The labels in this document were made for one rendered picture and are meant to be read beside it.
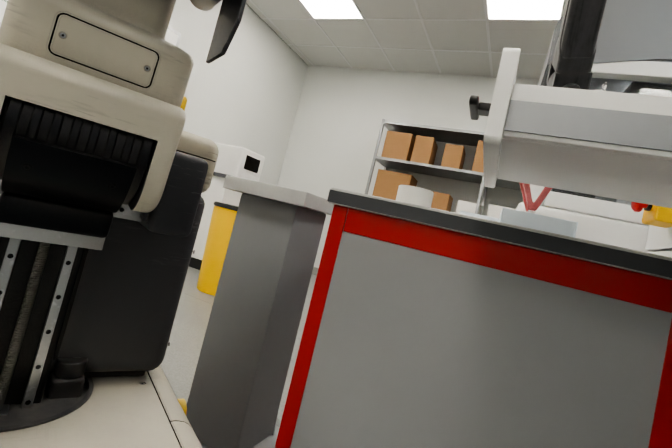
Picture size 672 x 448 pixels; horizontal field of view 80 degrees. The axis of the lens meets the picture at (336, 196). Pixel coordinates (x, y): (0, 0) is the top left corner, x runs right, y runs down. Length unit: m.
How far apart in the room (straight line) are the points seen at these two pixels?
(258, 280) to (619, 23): 1.36
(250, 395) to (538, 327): 0.80
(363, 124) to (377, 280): 4.69
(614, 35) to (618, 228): 0.60
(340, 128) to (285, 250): 4.40
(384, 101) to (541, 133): 4.92
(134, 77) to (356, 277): 0.47
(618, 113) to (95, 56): 0.62
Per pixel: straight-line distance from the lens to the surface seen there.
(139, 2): 0.69
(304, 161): 5.56
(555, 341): 0.72
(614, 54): 1.58
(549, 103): 0.50
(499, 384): 0.73
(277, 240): 1.15
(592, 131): 0.49
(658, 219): 0.94
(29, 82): 0.59
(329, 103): 5.66
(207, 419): 1.34
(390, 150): 4.65
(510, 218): 0.81
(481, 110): 0.62
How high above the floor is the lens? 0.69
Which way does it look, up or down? 4 degrees up
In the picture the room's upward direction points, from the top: 14 degrees clockwise
